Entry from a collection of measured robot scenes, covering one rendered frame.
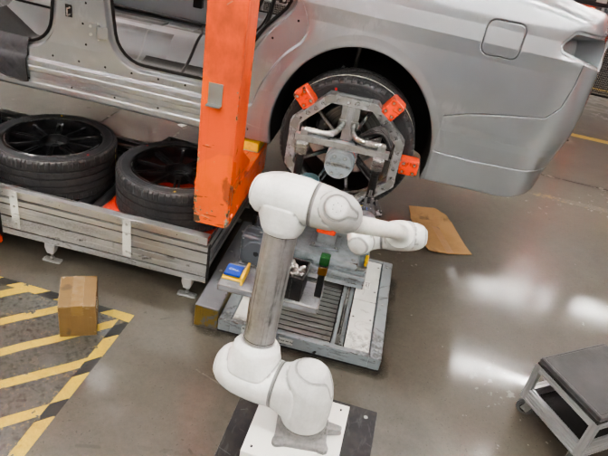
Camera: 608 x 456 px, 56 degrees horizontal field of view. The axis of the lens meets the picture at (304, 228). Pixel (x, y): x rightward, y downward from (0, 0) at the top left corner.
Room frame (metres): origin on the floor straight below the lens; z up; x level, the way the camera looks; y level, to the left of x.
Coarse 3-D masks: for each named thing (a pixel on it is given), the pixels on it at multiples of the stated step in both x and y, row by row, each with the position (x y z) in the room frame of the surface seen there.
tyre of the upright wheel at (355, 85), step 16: (320, 80) 2.68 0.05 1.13; (336, 80) 2.62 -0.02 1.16; (352, 80) 2.62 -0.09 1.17; (368, 80) 2.65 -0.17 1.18; (384, 80) 2.75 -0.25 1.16; (320, 96) 2.61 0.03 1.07; (368, 96) 2.59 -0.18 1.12; (384, 96) 2.59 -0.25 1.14; (400, 96) 2.72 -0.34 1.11; (288, 112) 2.63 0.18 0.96; (288, 128) 2.63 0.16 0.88; (400, 128) 2.57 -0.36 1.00; (400, 176) 2.57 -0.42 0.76; (384, 192) 2.57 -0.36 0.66
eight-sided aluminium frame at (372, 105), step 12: (324, 96) 2.57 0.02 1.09; (336, 96) 2.52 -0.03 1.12; (348, 96) 2.56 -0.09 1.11; (312, 108) 2.53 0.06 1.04; (360, 108) 2.51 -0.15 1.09; (372, 108) 2.50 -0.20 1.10; (300, 120) 2.54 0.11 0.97; (384, 120) 2.50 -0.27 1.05; (396, 132) 2.50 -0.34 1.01; (288, 144) 2.54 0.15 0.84; (396, 144) 2.49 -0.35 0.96; (288, 156) 2.54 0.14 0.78; (396, 156) 2.49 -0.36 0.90; (396, 168) 2.49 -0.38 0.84; (384, 180) 2.53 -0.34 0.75; (360, 192) 2.55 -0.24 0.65
